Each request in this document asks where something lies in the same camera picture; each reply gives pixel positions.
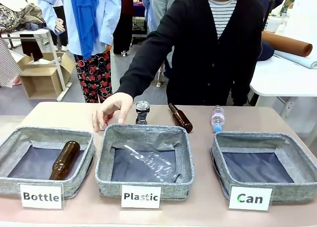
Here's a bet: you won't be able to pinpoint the person's right hand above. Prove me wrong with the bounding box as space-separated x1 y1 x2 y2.
92 91 135 133

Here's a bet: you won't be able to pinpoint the pale hand of blue-shirted figure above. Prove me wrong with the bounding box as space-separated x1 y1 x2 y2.
54 18 66 34

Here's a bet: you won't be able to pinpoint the crushed red can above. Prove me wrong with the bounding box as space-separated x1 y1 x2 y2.
104 110 116 126

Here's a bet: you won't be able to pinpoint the crushed black can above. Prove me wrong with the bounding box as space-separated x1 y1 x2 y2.
134 100 151 125

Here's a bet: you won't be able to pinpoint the brown glass bottle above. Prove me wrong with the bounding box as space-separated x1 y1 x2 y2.
49 140 81 181
168 103 194 134

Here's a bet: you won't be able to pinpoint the small pink-labelled water bottle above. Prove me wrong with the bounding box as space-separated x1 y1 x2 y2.
211 104 226 134

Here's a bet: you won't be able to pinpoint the person's right forearm black sleeve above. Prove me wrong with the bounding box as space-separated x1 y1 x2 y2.
115 43 175 100

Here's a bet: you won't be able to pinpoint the person's left forearm black sleeve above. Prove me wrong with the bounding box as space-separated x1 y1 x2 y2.
231 82 249 107

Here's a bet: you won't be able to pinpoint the grey fabric basket labelled Plastic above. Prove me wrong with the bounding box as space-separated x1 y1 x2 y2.
95 124 195 201

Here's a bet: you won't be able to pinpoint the grey fabric basket labelled Bottle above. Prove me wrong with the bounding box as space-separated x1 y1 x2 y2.
0 127 96 199

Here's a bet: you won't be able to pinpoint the white Can label sign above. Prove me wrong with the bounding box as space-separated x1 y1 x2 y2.
228 185 273 211

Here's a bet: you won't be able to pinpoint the grey fabric basket labelled Can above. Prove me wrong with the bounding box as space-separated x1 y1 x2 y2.
210 131 317 204

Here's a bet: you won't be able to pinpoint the blue scarf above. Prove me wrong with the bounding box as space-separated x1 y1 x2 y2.
70 0 100 61

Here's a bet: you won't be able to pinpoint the floral red black trousers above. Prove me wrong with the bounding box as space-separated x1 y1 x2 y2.
73 49 115 104

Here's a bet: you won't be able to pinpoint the pile of patterned clothes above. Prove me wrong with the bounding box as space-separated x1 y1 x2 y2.
0 1 47 33

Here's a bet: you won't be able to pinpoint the figure in light blue shirt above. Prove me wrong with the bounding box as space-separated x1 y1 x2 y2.
36 0 122 56

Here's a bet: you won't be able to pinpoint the open cardboard box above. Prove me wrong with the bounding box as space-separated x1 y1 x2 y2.
16 51 76 100

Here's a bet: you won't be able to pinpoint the figure in dark long clothes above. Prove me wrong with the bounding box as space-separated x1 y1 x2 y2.
113 0 135 56

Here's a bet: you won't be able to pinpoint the checked grey cloth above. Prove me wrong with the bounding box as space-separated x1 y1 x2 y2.
0 37 23 89

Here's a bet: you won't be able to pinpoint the crushed clear plastic bottle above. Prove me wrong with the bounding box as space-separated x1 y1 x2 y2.
122 144 182 183

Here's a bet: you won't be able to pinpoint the white Plastic label sign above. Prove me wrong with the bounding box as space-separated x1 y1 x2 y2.
120 184 162 210

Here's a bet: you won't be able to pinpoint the figure in grey jacket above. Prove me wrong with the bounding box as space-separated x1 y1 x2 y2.
151 0 182 32

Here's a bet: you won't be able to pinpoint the person in black cardigan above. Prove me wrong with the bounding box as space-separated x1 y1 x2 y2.
115 0 265 107

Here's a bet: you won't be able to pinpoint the white Bottle label sign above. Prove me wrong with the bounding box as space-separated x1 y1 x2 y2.
19 183 63 210

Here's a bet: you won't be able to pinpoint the navy blue cap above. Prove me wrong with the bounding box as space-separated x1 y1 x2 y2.
257 41 275 62

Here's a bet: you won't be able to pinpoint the white rounded table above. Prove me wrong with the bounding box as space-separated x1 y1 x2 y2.
249 54 317 98

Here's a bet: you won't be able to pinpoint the white bucket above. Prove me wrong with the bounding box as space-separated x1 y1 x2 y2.
265 16 283 33

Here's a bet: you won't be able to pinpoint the orange rolled mat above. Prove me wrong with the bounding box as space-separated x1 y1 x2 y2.
261 31 314 58

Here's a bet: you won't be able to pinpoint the light blue rolled sheet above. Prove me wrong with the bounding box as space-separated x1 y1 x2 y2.
273 48 317 70

